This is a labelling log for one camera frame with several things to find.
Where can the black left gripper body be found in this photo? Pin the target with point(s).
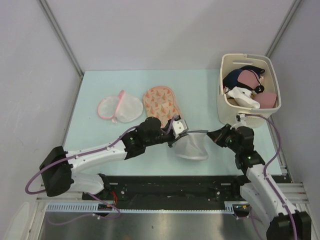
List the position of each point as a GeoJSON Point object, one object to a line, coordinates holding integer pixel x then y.
{"type": "Point", "coordinates": [161, 137]}

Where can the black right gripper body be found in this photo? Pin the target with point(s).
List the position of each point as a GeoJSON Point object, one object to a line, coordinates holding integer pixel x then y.
{"type": "Point", "coordinates": [230, 139]}

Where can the white mesh laundry bag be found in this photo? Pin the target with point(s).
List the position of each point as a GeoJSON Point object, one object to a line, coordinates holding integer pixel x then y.
{"type": "Point", "coordinates": [191, 146]}

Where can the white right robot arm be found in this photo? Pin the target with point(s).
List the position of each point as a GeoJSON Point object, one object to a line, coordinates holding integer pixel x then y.
{"type": "Point", "coordinates": [281, 219]}

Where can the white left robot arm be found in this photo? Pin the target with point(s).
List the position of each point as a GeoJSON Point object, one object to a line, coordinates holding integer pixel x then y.
{"type": "Point", "coordinates": [63, 171]}

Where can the floral peach mesh laundry bag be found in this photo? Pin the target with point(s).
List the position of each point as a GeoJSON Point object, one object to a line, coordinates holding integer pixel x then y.
{"type": "Point", "coordinates": [160, 102]}

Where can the pink round mesh laundry bag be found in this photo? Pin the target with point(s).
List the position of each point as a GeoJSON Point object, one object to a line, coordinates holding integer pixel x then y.
{"type": "Point", "coordinates": [122, 108]}

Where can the navy blue bra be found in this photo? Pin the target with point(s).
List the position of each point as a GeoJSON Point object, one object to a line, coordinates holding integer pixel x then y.
{"type": "Point", "coordinates": [247, 76]}

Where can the white garment in basket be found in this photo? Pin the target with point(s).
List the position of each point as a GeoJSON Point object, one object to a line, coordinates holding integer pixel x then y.
{"type": "Point", "coordinates": [242, 97]}

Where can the cream perforated plastic basket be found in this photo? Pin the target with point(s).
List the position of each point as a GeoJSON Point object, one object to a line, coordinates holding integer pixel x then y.
{"type": "Point", "coordinates": [228, 108]}

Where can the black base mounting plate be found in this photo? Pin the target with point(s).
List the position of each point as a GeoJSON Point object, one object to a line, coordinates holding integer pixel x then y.
{"type": "Point", "coordinates": [224, 188]}

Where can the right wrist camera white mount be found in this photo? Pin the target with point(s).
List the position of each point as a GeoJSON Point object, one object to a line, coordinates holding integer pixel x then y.
{"type": "Point", "coordinates": [240, 121]}

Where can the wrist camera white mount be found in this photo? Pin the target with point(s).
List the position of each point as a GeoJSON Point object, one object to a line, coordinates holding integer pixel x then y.
{"type": "Point", "coordinates": [179, 127]}
{"type": "Point", "coordinates": [240, 121]}

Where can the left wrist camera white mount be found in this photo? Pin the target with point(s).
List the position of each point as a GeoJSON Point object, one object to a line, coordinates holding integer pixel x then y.
{"type": "Point", "coordinates": [179, 127]}

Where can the pink bra with black straps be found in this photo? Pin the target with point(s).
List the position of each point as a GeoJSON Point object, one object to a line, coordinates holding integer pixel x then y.
{"type": "Point", "coordinates": [266, 99]}

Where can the aluminium frame rail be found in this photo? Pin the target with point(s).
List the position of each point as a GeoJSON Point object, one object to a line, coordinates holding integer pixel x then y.
{"type": "Point", "coordinates": [294, 192]}

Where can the white slotted cable duct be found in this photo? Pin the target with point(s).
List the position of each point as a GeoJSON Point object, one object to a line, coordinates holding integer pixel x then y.
{"type": "Point", "coordinates": [170, 206]}

